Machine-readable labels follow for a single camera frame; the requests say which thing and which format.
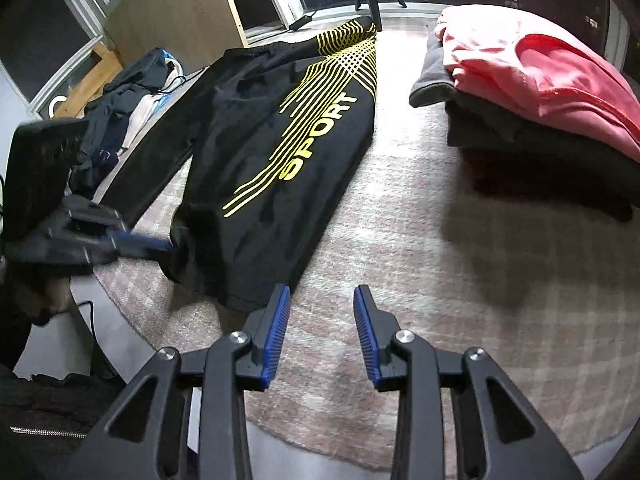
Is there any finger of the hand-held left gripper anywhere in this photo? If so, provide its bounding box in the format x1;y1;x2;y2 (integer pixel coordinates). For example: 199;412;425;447
106;229;176;261

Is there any black cable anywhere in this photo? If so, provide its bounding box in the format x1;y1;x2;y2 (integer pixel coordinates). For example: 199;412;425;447
72;300;117;378

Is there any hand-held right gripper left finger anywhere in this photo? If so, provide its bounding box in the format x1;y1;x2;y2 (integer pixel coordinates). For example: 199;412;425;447
64;284;292;480

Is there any black yellow sport shirt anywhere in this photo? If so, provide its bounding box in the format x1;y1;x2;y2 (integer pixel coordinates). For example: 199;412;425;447
102;17;379;313

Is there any pile of dark clothes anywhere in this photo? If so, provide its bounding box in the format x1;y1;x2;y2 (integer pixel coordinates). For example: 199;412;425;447
67;47;187;201

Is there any dark grey folded garment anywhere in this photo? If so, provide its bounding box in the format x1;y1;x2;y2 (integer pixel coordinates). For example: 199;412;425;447
408;24;640;153

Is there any pink folded garment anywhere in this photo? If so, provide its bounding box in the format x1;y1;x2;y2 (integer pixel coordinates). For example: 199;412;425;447
434;4;640;162

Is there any black folded garment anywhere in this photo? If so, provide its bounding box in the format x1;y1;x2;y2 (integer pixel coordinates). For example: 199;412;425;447
446;105;640;223

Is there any plaid pink blanket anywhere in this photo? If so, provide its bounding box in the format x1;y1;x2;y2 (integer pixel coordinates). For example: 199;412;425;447
92;22;640;473

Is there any wooden cabinet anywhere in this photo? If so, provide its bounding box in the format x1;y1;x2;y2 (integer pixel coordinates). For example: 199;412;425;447
106;0;251;72

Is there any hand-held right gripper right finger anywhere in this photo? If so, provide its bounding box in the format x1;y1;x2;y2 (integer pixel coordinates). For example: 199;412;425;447
353;285;586;480

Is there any black zippered jacket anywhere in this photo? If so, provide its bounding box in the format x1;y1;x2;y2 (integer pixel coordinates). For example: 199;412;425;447
0;365;128;480

